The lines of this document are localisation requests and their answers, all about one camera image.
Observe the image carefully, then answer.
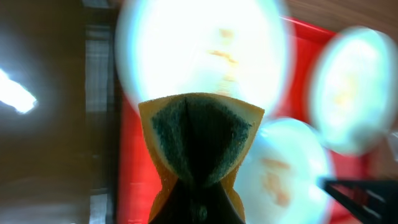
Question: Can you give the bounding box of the red serving tray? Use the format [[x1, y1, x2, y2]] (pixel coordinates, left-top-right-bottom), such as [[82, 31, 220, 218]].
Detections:
[[116, 15, 374, 224]]

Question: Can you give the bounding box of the green yellow sponge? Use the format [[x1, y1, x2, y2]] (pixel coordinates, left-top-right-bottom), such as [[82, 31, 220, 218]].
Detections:
[[138, 93, 264, 221]]

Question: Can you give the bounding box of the white plate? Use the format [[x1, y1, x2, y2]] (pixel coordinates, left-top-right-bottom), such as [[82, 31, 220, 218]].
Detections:
[[234, 118, 334, 224], [115, 0, 294, 114], [308, 26, 397, 156]]

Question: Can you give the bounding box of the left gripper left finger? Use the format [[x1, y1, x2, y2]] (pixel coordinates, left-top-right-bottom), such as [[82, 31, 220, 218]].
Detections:
[[149, 179, 244, 224]]

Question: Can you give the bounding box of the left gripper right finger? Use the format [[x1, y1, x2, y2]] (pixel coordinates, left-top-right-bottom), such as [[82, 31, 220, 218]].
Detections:
[[318, 178, 397, 224]]

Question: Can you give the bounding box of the black water tray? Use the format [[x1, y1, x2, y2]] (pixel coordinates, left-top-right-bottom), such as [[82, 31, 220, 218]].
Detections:
[[1, 1, 119, 223]]

